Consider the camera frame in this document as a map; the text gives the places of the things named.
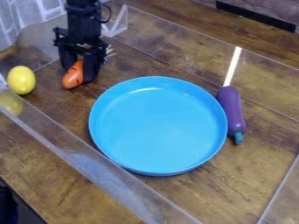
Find black bar in background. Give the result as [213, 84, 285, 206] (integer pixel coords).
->
[216, 0, 296, 33]

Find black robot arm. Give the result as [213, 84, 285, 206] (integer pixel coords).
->
[52, 0, 112, 82]

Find orange toy carrot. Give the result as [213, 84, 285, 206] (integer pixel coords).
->
[60, 44, 117, 90]

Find clear acrylic barrier wall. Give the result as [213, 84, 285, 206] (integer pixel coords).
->
[0, 0, 299, 224]

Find yellow toy lemon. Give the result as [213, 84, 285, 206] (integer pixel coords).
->
[6, 66, 36, 95]

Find purple toy eggplant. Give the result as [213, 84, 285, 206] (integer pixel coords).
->
[216, 86, 247, 144]

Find blue round plate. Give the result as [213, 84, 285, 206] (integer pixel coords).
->
[88, 76, 228, 176]

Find white grey curtain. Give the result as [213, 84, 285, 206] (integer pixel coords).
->
[0, 0, 66, 52]

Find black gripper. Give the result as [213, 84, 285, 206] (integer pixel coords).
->
[53, 5, 110, 82]

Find clear acrylic triangle bracket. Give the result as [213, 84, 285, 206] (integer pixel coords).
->
[101, 4, 126, 38]

